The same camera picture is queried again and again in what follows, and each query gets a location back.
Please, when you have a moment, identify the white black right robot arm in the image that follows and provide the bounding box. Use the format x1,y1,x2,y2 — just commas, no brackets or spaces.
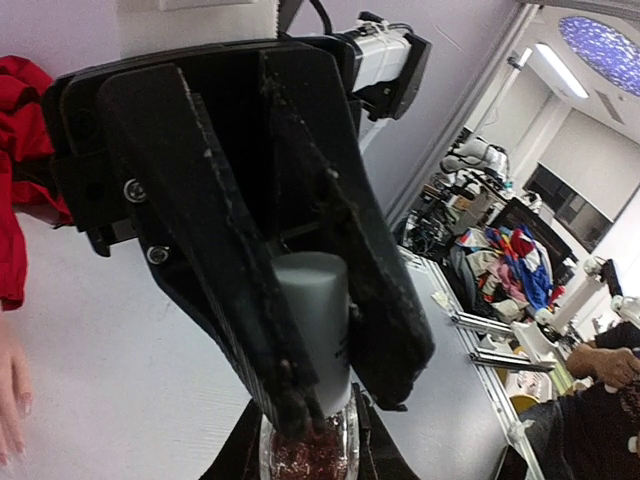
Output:
43,1,434,437

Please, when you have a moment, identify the person in black shirt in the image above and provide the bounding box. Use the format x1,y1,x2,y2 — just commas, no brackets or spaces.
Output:
519,322,639,479

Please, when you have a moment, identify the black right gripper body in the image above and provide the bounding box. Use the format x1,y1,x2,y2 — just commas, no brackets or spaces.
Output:
39,37,361,311

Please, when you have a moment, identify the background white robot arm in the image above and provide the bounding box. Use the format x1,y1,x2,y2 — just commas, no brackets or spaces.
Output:
353,136,509,479

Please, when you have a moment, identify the nail polish bottle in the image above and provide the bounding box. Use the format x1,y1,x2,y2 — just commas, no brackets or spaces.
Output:
258,393,360,480

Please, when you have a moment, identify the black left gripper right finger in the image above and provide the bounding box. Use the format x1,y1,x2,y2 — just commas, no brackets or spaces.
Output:
352,383,419,480

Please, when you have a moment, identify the white nail polish cap brush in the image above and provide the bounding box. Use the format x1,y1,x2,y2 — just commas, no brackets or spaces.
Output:
272,252,351,417

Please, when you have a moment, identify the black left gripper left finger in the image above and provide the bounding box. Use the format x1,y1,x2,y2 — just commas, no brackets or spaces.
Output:
200,400,262,480

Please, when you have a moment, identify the pile of colourful clothes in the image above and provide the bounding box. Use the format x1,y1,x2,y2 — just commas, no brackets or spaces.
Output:
447,225,565,324

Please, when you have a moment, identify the red dress cloth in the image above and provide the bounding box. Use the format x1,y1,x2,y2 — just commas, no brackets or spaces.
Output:
1,55,73,311

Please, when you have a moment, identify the mannequin hand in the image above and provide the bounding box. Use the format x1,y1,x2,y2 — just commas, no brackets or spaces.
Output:
1,318,33,467

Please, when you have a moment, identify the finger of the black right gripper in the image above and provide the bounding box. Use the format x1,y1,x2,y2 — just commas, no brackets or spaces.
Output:
260,44,435,410
97,64,320,435

